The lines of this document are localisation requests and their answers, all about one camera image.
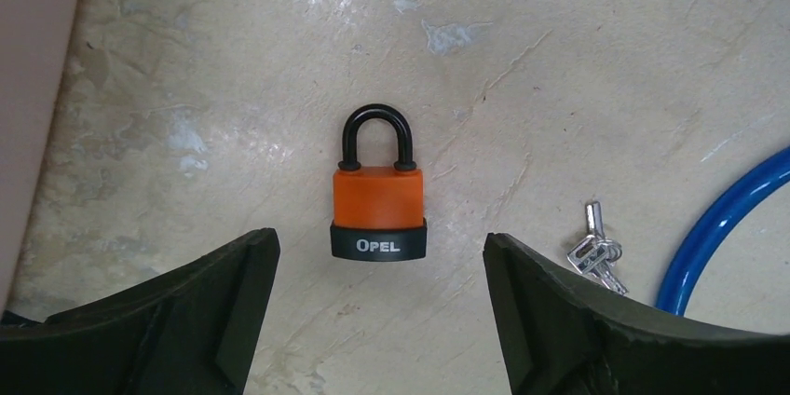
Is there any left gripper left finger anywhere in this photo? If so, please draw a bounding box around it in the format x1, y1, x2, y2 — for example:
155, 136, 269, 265
1, 228, 280, 394

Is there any orange black padlock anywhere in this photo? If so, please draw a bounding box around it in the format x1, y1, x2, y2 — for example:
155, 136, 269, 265
330, 103, 428, 263

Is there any pink plastic storage box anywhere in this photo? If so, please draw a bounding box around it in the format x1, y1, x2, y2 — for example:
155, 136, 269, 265
1, 0, 78, 304

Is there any small silver key bunch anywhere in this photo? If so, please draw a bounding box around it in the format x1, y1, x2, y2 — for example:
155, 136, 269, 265
566, 201, 629, 295

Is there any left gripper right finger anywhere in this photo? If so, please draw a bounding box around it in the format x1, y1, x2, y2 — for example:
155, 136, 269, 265
483, 233, 789, 394

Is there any blue cable lock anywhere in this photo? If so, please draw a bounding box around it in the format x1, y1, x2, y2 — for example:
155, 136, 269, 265
654, 147, 789, 316

